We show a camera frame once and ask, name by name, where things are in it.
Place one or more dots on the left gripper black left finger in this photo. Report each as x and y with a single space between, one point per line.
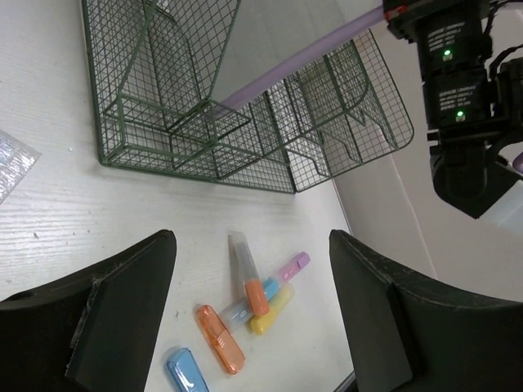
92 330

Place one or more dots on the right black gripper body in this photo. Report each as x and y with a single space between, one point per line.
449 35

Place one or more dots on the green wire mesh organizer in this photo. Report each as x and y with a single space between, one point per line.
153 66

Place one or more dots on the yellow marker pen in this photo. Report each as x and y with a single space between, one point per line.
259 325

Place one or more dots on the orange marker pen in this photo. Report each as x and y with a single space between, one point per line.
220 340

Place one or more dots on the clear zip pouch purple zipper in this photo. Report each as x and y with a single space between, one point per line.
272 39

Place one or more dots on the orange capped clear marker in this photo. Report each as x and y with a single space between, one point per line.
253 285

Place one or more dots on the light blue capped marker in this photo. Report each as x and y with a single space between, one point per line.
239 313

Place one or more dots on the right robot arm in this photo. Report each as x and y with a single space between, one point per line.
473 104

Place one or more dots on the blue marker pen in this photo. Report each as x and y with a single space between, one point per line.
184 371

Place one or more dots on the pink marker pen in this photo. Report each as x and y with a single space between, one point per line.
291 268

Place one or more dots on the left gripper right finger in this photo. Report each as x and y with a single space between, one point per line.
409 332

